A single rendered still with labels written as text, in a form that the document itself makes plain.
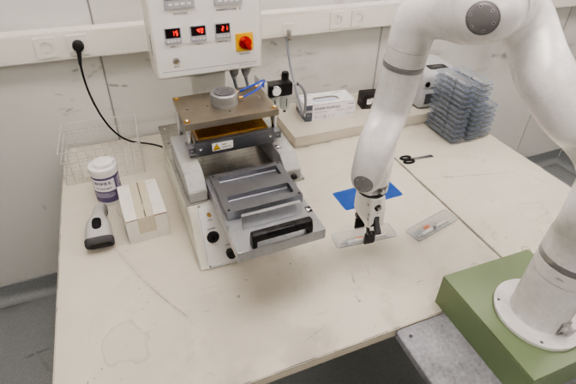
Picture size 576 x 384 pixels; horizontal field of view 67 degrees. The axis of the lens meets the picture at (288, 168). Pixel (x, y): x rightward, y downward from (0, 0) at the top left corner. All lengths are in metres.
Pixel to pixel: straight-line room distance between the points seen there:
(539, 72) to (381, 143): 0.33
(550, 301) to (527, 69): 0.48
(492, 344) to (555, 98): 0.55
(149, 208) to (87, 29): 0.68
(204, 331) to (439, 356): 0.56
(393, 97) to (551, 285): 0.50
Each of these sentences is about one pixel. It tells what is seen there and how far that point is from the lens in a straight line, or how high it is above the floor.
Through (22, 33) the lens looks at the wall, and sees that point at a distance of 1.72.
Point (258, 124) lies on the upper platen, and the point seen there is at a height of 1.06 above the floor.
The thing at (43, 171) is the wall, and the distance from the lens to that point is 2.00.
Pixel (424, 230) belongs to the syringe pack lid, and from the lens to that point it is 1.40.
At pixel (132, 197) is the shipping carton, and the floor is 0.84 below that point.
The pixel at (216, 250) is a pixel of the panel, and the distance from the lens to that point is 1.24.
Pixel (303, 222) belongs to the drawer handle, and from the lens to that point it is 1.00.
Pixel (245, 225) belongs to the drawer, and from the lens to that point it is 1.03.
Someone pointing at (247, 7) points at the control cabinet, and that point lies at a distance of 1.35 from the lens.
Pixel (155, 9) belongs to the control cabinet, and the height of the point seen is 1.35.
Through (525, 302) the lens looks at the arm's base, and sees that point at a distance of 1.12.
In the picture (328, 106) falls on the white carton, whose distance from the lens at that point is 1.85.
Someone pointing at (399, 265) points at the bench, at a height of 0.75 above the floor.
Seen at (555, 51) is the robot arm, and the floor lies 1.43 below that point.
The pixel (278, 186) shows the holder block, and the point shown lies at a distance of 1.13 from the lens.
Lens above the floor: 1.67
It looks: 35 degrees down
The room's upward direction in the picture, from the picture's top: 2 degrees clockwise
